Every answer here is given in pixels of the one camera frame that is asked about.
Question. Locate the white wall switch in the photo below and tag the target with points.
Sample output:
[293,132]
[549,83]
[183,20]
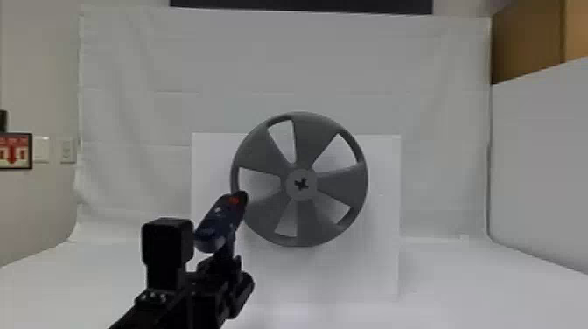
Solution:
[41,149]
[68,150]

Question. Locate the cardboard box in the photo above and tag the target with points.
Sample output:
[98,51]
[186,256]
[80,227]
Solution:
[528,37]

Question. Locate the grey wheel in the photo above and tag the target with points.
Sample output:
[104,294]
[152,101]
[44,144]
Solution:
[337,184]

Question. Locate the red wall sign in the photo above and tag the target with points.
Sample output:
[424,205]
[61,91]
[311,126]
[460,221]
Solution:
[14,150]

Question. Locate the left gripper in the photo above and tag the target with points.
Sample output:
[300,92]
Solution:
[220,294]

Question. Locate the white panel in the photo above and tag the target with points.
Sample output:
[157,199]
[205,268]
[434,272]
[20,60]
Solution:
[372,266]
[539,165]

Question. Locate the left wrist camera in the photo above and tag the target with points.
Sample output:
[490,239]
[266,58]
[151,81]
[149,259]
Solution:
[166,248]

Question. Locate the drill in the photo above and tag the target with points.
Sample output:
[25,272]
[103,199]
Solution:
[219,221]

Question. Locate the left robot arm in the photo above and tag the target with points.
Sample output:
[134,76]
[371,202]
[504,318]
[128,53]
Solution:
[138,316]

